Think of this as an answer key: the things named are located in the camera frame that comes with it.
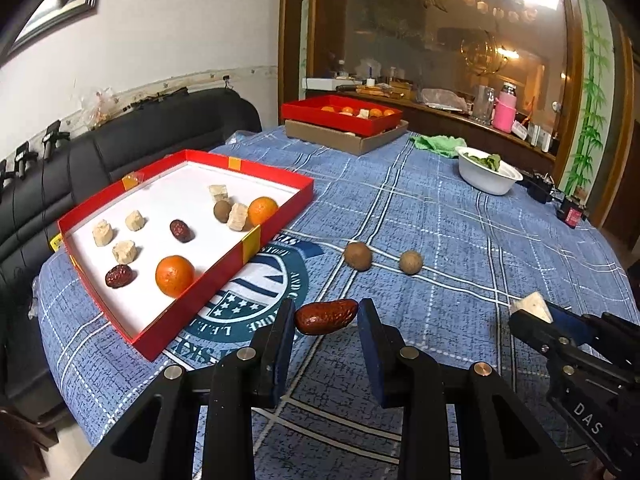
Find green cloth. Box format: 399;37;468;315
410;133;468;159

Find clear glass mug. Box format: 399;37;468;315
470;85;497;126

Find white bowl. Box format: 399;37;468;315
455;146;524;196

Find brown cardboard box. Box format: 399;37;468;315
284;119;410;157

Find large red white-lined box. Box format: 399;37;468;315
57;148;315;362

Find black leather sofa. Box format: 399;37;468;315
0;87;263;411

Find large wooden framed mirror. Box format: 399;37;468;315
277;0;586;128

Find brown wooden stool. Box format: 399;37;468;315
0;402;61;476

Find blue plaid tablecloth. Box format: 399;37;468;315
37;127;636;480

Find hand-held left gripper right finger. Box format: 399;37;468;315
356;298;576;480

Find green leafy scraps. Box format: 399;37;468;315
465;152;502;171

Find clear plastic bag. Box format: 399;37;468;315
85;87;123;128
420;87;468;111

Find small red box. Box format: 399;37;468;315
281;94;404;137

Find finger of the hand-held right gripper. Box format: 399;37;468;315
508;310;566;361
542;301;608;348

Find black charger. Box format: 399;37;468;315
522;172;556;204

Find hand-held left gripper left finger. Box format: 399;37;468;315
75;299;297;480

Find red black device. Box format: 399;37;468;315
557;195;587;228

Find pink bottle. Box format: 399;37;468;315
491;81;518;134

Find framed wall picture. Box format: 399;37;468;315
10;0;103;56

